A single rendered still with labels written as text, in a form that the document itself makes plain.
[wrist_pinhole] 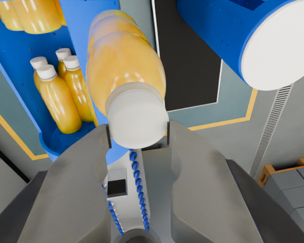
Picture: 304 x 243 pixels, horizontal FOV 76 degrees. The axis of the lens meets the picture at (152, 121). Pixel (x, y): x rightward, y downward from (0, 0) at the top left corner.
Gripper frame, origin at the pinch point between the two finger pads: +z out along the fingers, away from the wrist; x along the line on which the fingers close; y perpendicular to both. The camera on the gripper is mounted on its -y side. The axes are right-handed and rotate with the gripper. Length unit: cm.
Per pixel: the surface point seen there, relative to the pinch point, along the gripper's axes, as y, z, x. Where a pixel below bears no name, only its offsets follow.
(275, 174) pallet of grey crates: 208, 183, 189
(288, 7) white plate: -6, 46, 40
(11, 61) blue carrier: 4, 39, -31
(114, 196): 71, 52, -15
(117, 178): 69, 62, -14
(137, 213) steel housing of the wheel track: 123, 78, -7
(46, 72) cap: 6.0, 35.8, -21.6
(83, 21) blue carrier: -4.7, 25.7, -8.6
